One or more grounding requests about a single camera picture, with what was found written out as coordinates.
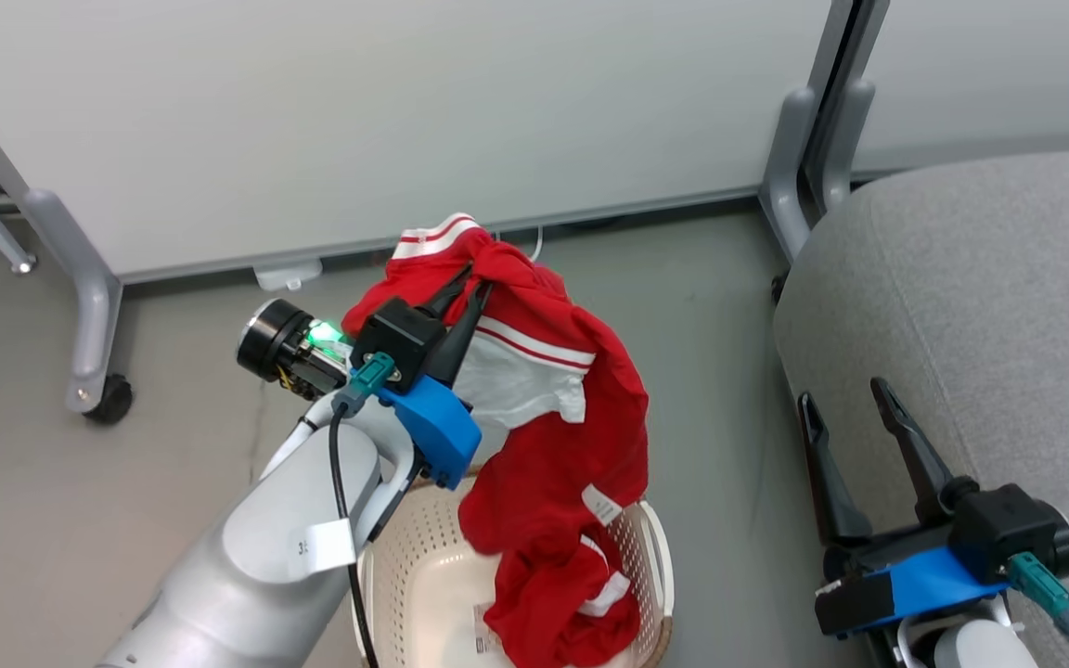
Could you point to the black partition caster wheel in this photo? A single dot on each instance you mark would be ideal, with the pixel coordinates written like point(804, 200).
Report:
point(112, 401)

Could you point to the large white partition panel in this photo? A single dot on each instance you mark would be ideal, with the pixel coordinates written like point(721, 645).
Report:
point(358, 111)

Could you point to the teal right camera connector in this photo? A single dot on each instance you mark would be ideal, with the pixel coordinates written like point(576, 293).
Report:
point(1036, 580)

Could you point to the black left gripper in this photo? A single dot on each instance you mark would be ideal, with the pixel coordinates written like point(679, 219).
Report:
point(279, 351)

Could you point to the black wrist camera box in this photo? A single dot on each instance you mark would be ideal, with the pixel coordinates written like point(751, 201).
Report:
point(998, 529)
point(400, 339)

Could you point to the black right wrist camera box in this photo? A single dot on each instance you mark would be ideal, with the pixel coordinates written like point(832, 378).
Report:
point(998, 529)

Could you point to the cream perforated laundry basket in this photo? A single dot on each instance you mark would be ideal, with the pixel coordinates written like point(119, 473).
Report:
point(423, 575)

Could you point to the blue left camera mount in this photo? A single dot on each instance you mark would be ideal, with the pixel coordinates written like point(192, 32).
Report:
point(437, 427)

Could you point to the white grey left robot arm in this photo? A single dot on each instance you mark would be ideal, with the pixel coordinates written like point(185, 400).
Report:
point(247, 566)

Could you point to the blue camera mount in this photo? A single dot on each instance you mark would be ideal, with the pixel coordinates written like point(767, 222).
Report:
point(437, 427)
point(933, 580)

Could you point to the blue right camera mount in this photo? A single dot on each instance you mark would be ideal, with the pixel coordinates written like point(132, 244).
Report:
point(933, 580)

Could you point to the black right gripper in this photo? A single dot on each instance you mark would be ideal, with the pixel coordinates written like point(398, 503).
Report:
point(878, 555)

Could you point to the grey fabric sofa seat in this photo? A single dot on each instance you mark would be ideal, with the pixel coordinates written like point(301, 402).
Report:
point(1008, 325)

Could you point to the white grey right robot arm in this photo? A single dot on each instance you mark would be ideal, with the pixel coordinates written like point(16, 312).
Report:
point(980, 649)

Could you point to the grey partition leg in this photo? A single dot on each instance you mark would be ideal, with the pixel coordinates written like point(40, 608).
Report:
point(780, 176)
point(94, 306)
point(845, 139)

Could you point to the teal left camera connector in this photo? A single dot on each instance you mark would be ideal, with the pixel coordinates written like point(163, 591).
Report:
point(372, 374)

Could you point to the red white-striped garment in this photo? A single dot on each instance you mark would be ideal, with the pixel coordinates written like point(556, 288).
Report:
point(544, 464)

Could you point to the teal camera connector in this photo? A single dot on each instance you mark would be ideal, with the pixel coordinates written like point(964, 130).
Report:
point(1036, 580)
point(372, 374)

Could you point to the small white plastic bracket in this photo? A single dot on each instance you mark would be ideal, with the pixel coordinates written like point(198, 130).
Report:
point(289, 276)

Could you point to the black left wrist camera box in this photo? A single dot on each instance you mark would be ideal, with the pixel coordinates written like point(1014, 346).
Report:
point(400, 339)

